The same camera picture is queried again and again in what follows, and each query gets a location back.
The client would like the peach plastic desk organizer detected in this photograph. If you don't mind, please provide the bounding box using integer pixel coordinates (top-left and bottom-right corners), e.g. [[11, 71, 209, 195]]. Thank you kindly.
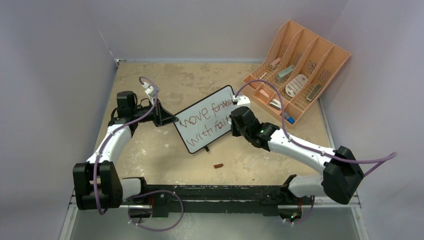
[[242, 20, 351, 124]]

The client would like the teal staple box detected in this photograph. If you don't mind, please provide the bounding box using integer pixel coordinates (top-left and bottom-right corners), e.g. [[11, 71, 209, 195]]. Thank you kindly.
[[276, 64, 295, 84]]

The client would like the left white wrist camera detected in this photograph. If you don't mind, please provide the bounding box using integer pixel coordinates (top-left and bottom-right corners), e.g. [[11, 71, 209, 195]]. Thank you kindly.
[[144, 85, 160, 102]]

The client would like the grey whiteboard eraser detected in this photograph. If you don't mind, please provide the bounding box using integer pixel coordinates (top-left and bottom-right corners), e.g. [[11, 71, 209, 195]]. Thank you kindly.
[[306, 84, 323, 102]]

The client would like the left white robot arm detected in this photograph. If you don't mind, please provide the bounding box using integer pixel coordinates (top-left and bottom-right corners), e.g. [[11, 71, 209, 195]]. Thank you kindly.
[[72, 86, 179, 215]]

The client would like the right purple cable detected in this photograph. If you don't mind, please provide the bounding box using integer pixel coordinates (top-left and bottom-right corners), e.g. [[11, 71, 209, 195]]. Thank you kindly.
[[233, 79, 398, 226]]

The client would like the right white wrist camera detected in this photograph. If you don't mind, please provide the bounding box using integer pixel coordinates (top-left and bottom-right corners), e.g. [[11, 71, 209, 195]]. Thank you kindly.
[[232, 95, 251, 108]]

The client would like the black aluminium base frame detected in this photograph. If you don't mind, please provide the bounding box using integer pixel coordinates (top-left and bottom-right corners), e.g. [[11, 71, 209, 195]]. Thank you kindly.
[[67, 183, 362, 220]]

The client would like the pink eraser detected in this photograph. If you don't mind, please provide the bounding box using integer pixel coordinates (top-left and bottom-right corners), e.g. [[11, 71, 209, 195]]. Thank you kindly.
[[259, 89, 270, 102]]

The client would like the black-framed whiteboard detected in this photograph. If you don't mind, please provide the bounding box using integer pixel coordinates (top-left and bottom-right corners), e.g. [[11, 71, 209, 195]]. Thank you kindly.
[[174, 85, 236, 154]]

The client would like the pink stapler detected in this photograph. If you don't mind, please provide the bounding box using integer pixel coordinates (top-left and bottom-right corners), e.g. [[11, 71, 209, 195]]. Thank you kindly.
[[269, 57, 282, 70]]

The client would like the brown marker cap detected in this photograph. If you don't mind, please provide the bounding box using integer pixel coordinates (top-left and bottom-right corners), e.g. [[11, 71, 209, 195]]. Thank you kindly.
[[213, 163, 224, 169]]

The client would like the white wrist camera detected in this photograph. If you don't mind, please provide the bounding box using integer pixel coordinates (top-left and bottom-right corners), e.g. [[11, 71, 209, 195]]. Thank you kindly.
[[144, 85, 160, 102], [232, 95, 251, 108]]

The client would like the blue small item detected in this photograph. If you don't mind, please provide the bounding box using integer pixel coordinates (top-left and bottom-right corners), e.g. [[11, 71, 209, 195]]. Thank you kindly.
[[283, 112, 295, 125]]

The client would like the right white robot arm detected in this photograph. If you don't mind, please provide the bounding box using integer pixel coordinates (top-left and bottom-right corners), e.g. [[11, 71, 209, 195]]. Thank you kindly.
[[230, 106, 365, 205]]

